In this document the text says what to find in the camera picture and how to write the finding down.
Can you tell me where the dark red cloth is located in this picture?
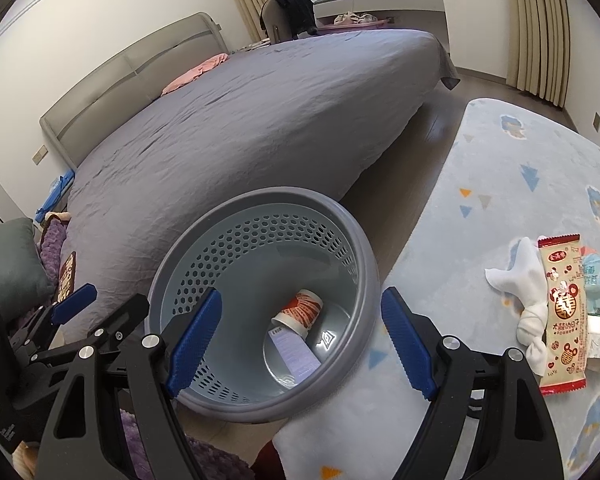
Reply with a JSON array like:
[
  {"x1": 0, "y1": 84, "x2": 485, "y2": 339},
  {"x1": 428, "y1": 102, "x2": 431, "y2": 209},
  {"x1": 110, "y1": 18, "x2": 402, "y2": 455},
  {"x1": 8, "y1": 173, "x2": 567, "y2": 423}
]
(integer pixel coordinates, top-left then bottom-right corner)
[{"x1": 250, "y1": 440, "x2": 287, "y2": 480}]

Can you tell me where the white printed packet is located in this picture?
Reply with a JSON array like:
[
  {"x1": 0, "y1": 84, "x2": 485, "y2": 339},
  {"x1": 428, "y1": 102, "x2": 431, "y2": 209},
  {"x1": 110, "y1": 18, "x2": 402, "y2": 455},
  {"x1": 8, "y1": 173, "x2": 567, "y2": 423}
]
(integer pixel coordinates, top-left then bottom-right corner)
[{"x1": 267, "y1": 326, "x2": 322, "y2": 387}]

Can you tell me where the brown chair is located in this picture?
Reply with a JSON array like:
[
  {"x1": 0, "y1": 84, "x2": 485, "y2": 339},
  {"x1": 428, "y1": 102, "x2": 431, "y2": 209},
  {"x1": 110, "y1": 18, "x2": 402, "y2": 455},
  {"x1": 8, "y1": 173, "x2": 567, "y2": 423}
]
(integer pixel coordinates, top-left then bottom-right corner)
[{"x1": 260, "y1": 0, "x2": 293, "y2": 44}]

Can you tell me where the red and cream snack wrapper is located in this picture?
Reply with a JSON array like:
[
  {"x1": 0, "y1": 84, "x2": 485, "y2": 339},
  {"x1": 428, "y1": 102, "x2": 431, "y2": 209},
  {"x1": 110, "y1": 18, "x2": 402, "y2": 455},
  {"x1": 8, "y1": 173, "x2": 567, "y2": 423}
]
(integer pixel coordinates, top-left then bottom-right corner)
[{"x1": 536, "y1": 233, "x2": 589, "y2": 397}]

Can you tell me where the white window desk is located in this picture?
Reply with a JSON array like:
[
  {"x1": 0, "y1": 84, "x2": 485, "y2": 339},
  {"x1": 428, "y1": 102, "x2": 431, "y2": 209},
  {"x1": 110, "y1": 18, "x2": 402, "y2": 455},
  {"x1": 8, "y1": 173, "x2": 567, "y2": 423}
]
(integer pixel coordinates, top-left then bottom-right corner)
[{"x1": 312, "y1": 0, "x2": 444, "y2": 30}]

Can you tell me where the pink cloth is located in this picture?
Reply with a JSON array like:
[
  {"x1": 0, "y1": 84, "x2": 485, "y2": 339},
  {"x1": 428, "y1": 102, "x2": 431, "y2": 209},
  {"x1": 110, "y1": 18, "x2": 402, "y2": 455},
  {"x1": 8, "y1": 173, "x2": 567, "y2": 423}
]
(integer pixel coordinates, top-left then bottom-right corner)
[{"x1": 161, "y1": 54, "x2": 230, "y2": 96}]

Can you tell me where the light blue printed blanket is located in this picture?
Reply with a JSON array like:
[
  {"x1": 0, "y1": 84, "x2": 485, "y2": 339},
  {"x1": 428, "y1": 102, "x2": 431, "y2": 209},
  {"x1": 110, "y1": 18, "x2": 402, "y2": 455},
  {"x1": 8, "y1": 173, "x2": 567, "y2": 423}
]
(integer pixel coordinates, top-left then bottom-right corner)
[{"x1": 272, "y1": 97, "x2": 600, "y2": 480}]

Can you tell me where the red and white paper cup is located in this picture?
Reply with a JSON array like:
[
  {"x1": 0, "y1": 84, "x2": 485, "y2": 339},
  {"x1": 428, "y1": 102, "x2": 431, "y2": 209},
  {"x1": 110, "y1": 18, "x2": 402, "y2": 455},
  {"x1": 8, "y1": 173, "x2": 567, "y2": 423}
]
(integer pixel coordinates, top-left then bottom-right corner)
[{"x1": 271, "y1": 289, "x2": 325, "y2": 340}]

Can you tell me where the black garment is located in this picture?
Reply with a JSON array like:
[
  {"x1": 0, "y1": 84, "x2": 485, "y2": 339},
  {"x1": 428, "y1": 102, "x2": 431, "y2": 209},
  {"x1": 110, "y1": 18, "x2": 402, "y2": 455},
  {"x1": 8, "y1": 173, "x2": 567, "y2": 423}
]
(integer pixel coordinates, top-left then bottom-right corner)
[{"x1": 272, "y1": 0, "x2": 317, "y2": 41}]

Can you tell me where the purple fluffy rug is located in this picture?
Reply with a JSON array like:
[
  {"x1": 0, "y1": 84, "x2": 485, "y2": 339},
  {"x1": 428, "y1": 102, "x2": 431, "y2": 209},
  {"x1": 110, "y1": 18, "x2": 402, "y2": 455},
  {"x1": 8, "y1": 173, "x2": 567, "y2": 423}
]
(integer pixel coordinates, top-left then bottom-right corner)
[{"x1": 119, "y1": 409, "x2": 255, "y2": 480}]

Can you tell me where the pile of pink clothes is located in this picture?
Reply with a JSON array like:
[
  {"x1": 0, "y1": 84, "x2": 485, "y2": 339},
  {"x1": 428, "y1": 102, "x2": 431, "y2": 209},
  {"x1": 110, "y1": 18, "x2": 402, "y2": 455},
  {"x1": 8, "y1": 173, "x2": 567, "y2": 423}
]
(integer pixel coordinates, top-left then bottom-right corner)
[{"x1": 332, "y1": 10, "x2": 390, "y2": 29}]

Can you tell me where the blue plastic packet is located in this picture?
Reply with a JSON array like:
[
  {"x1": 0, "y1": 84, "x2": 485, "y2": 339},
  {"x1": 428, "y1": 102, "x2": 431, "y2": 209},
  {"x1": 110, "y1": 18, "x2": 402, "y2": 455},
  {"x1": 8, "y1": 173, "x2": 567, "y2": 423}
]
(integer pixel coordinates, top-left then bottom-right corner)
[{"x1": 35, "y1": 170, "x2": 76, "y2": 224}]

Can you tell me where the knotted white cloth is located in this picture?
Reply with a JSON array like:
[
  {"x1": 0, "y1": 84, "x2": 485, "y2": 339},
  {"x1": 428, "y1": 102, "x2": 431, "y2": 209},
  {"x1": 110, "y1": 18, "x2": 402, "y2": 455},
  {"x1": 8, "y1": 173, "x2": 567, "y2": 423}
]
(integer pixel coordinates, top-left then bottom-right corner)
[{"x1": 484, "y1": 236, "x2": 551, "y2": 377}]

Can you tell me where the green pillow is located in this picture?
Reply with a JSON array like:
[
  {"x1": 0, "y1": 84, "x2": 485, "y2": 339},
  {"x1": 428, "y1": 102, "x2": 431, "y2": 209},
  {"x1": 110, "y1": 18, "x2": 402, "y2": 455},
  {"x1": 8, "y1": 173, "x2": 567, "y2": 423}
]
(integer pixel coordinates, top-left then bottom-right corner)
[{"x1": 0, "y1": 217, "x2": 56, "y2": 312}]

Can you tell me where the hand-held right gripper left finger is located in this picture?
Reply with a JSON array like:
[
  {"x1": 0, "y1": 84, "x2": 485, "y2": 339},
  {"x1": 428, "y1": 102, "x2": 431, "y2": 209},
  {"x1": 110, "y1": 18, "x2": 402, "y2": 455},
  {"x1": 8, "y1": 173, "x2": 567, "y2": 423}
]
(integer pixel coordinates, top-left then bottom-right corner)
[{"x1": 39, "y1": 287, "x2": 224, "y2": 480}]

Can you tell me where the bed with grey sheet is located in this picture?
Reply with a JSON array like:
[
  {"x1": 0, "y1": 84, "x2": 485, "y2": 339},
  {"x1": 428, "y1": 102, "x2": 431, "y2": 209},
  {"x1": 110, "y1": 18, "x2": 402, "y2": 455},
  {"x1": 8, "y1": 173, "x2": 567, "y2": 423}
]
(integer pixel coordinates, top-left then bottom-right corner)
[{"x1": 60, "y1": 29, "x2": 462, "y2": 311}]

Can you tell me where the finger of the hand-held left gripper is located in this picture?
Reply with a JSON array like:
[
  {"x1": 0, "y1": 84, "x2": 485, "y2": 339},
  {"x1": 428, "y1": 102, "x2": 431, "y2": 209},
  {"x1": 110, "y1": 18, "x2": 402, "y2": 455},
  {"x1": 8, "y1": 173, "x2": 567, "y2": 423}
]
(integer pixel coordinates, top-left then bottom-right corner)
[
  {"x1": 10, "y1": 282, "x2": 99, "y2": 357},
  {"x1": 27, "y1": 294, "x2": 151, "y2": 377}
]

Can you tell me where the purple fluffy cushion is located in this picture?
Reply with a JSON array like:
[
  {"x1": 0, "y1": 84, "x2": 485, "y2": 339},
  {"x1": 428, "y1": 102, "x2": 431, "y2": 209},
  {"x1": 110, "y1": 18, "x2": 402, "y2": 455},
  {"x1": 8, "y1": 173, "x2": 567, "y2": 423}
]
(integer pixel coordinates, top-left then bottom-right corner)
[{"x1": 40, "y1": 217, "x2": 72, "y2": 287}]

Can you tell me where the grey perforated plastic basket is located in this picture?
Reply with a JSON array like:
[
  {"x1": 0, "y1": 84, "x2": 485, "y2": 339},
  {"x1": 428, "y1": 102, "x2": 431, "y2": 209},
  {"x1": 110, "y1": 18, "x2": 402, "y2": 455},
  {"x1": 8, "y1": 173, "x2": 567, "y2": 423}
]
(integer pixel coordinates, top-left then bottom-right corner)
[{"x1": 145, "y1": 187, "x2": 381, "y2": 423}]

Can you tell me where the brown printed packet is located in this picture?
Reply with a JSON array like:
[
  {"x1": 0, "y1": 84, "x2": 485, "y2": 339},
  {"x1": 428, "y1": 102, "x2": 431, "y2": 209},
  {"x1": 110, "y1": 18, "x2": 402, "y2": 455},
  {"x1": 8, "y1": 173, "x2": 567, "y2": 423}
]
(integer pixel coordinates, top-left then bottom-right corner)
[{"x1": 55, "y1": 251, "x2": 78, "y2": 299}]

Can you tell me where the grey upholstered headboard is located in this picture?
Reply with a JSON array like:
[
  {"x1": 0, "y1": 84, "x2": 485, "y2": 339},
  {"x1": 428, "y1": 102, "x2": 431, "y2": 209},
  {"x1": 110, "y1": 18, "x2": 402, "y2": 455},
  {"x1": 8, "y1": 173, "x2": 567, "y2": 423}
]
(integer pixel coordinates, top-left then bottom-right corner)
[{"x1": 39, "y1": 11, "x2": 230, "y2": 171}]

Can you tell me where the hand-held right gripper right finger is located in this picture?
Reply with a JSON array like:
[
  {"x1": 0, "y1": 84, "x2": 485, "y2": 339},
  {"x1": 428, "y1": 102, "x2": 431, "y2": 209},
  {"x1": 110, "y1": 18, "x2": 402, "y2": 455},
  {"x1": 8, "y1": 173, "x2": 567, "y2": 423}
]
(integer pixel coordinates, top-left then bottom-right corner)
[{"x1": 380, "y1": 286, "x2": 566, "y2": 480}]

